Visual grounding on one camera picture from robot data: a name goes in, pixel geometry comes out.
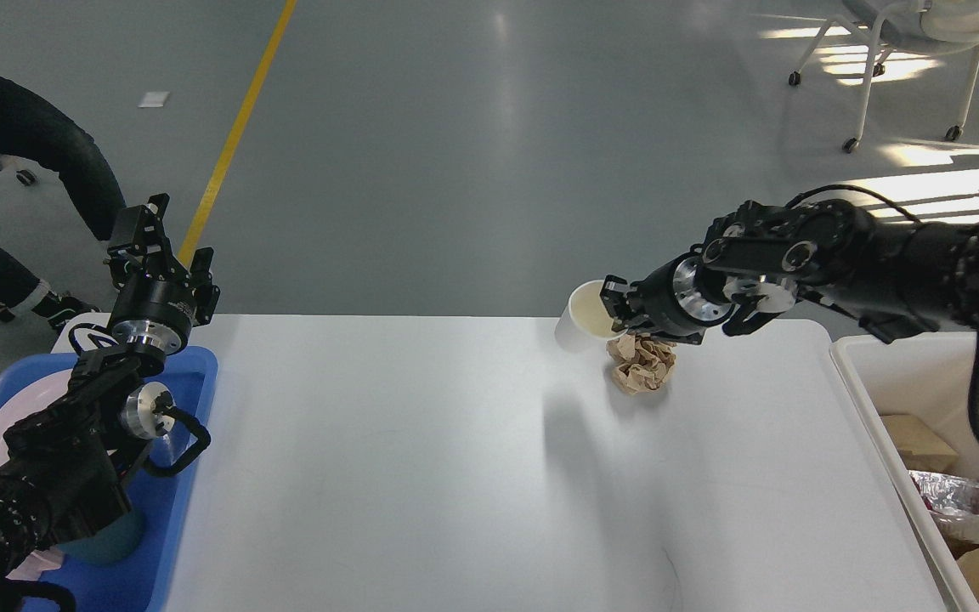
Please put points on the white chair right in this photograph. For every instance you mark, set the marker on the white chair right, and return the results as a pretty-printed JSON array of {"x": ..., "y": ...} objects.
[{"x": 922, "y": 28}]

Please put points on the white plastic bin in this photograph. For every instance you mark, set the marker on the white plastic bin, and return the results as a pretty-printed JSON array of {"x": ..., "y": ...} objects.
[{"x": 928, "y": 377}]

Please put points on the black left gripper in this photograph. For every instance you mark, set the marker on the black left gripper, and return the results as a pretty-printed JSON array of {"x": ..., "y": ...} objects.
[{"x": 154, "y": 308}]

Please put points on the white paper cup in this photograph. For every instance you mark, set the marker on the white paper cup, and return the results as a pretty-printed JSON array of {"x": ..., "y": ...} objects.
[{"x": 584, "y": 324}]

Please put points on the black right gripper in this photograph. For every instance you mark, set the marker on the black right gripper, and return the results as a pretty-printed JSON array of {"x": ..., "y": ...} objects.
[{"x": 671, "y": 305}]

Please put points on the pink mug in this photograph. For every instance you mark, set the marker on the pink mug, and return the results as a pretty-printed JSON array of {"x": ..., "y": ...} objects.
[{"x": 37, "y": 563}]

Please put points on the pink plate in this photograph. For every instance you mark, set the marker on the pink plate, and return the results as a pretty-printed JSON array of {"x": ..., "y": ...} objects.
[{"x": 30, "y": 400}]

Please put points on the dark green mug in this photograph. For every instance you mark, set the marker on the dark green mug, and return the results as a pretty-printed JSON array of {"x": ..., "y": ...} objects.
[{"x": 112, "y": 544}]

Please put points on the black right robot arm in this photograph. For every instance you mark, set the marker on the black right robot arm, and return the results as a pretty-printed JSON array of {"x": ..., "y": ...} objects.
[{"x": 894, "y": 280}]

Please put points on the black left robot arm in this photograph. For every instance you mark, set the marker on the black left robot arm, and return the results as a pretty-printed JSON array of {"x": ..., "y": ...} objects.
[{"x": 70, "y": 463}]

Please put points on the brown paper ball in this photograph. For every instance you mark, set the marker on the brown paper ball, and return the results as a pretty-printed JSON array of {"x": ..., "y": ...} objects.
[{"x": 641, "y": 364}]

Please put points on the aluminium foil tray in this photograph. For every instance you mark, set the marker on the aluminium foil tray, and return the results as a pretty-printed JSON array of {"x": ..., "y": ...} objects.
[{"x": 953, "y": 504}]

